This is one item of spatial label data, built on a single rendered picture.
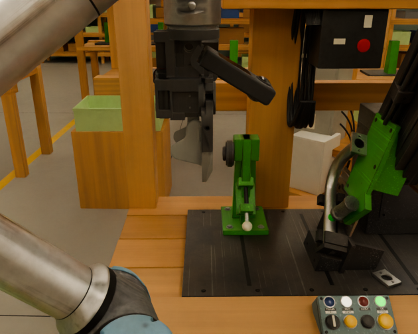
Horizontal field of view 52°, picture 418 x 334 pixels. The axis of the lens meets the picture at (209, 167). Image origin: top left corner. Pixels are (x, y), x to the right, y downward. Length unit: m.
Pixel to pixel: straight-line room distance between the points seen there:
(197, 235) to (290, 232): 0.27
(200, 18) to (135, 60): 0.73
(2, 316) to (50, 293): 1.91
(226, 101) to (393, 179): 0.58
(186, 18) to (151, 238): 0.82
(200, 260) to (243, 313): 0.22
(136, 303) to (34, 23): 0.44
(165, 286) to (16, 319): 1.52
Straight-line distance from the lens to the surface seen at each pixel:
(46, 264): 0.64
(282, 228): 1.28
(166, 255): 1.18
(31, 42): 0.40
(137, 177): 1.38
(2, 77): 0.41
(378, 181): 1.05
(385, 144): 1.02
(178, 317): 0.96
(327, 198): 1.15
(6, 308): 2.59
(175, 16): 0.57
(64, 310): 0.67
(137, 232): 1.29
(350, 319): 0.94
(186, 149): 0.60
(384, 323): 0.96
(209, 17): 0.57
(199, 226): 1.27
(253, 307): 0.99
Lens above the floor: 1.54
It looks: 22 degrees down
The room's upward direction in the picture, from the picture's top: straight up
